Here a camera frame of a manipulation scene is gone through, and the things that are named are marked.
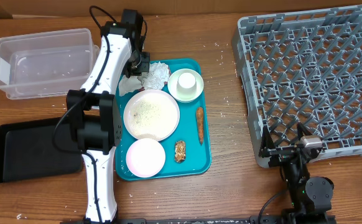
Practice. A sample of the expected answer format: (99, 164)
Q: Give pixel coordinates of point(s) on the white bowl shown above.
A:
(172, 86)

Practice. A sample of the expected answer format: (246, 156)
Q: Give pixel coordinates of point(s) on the white cup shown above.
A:
(186, 84)

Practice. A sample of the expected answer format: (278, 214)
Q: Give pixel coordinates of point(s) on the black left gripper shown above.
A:
(145, 67)

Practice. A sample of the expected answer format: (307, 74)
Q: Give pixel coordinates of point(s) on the black tray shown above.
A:
(27, 152)

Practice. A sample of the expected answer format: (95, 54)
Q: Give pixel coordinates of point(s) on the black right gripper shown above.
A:
(279, 154)

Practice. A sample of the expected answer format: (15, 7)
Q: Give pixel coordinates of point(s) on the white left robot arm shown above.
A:
(93, 114)

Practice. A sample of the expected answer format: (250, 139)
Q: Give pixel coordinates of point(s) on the orange carrot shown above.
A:
(200, 124)

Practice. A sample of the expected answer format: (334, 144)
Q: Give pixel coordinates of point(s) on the gray dishwasher rack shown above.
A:
(305, 68)

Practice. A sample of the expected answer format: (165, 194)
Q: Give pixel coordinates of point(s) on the teal plastic tray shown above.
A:
(198, 156)

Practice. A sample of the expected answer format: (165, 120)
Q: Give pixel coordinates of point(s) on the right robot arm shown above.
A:
(310, 196)

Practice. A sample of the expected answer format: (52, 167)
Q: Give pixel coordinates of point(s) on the brown granola bar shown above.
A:
(180, 151)

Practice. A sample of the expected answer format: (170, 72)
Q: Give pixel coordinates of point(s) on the white napkin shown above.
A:
(157, 76)
(127, 85)

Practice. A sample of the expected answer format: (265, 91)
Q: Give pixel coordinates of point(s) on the clear plastic bin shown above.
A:
(46, 64)

